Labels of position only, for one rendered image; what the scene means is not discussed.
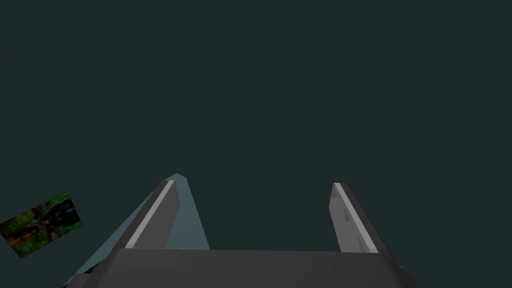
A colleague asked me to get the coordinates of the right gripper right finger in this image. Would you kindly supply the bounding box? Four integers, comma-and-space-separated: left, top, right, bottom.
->
328, 182, 392, 254

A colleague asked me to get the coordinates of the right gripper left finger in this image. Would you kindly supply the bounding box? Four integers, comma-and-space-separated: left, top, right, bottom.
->
118, 179, 181, 250

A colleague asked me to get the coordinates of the green and dark wall picture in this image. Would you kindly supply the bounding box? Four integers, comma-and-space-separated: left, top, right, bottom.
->
0, 191, 83, 259

